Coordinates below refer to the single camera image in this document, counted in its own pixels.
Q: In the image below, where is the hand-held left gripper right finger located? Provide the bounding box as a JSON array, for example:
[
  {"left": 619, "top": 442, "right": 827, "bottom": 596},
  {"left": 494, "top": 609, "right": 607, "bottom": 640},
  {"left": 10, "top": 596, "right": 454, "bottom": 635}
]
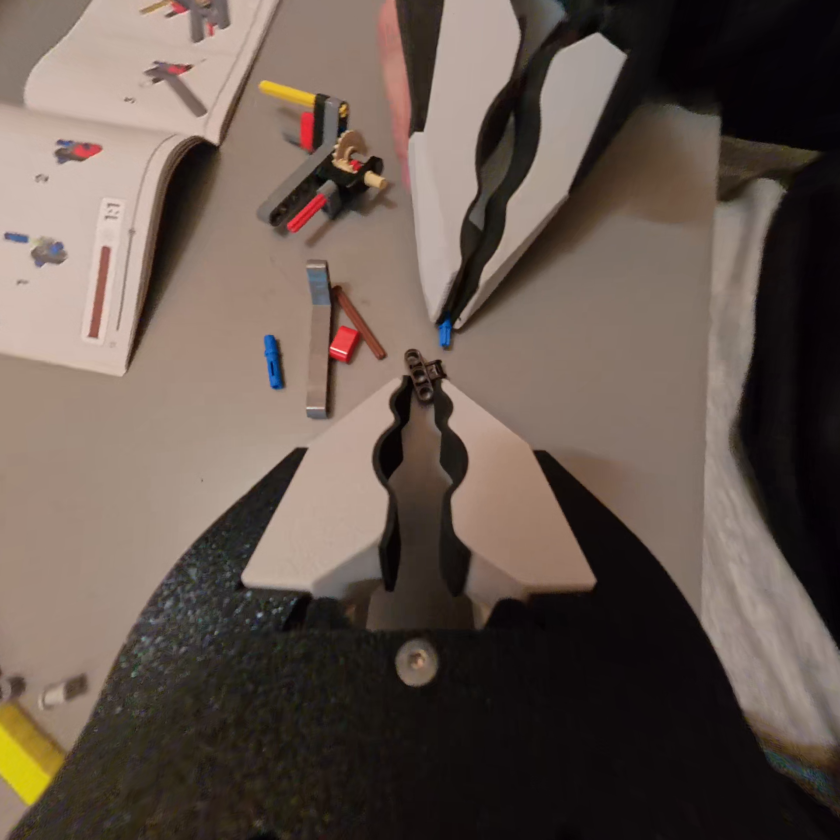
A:
[{"left": 433, "top": 379, "right": 598, "bottom": 629}]

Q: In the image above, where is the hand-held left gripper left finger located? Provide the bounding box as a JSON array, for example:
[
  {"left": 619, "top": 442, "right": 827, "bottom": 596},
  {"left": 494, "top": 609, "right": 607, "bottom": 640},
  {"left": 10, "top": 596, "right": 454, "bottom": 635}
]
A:
[{"left": 241, "top": 377, "right": 403, "bottom": 627}]

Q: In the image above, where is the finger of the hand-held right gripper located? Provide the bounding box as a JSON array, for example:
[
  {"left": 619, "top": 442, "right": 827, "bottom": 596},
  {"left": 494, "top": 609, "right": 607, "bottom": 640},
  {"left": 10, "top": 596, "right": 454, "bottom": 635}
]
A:
[
  {"left": 453, "top": 31, "right": 629, "bottom": 330},
  {"left": 408, "top": 0, "right": 526, "bottom": 324}
]

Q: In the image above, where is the black lego connector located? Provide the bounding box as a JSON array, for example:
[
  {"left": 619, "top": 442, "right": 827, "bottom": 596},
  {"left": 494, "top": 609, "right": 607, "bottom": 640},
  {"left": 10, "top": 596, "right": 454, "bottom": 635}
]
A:
[{"left": 405, "top": 349, "right": 448, "bottom": 404}]

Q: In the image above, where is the partly built lego assembly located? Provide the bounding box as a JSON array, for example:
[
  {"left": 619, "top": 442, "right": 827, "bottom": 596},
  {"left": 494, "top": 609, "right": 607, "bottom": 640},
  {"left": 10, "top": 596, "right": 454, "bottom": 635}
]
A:
[{"left": 256, "top": 79, "right": 389, "bottom": 234}]

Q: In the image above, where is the grey bent lego liftarm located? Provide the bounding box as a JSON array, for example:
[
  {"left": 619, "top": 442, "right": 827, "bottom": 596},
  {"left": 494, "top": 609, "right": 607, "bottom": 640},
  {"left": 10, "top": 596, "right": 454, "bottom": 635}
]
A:
[{"left": 304, "top": 259, "right": 333, "bottom": 421}]

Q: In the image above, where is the brown lego axle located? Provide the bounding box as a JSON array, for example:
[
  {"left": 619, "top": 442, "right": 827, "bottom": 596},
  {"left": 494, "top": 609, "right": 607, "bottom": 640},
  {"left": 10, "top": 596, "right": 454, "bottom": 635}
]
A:
[{"left": 331, "top": 283, "right": 388, "bottom": 361}]

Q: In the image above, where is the open lego instruction booklet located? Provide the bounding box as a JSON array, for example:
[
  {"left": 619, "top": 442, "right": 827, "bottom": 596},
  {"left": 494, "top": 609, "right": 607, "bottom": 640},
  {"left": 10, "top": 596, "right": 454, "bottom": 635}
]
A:
[{"left": 0, "top": 0, "right": 280, "bottom": 378}]

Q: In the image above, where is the yellow lego beam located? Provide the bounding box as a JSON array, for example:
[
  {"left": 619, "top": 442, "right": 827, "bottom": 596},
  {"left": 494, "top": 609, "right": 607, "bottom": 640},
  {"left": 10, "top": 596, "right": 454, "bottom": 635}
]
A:
[{"left": 0, "top": 699, "right": 67, "bottom": 808}]

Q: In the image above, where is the person's right hand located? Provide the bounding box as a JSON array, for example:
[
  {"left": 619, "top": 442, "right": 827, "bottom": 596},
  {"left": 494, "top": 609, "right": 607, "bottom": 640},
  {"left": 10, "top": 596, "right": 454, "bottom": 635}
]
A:
[{"left": 377, "top": 0, "right": 414, "bottom": 193}]

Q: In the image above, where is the white fuzzy cloth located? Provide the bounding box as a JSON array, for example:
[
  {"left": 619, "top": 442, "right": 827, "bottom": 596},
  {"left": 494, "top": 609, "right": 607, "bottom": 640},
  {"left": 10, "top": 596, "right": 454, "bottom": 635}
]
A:
[{"left": 702, "top": 177, "right": 840, "bottom": 729}]

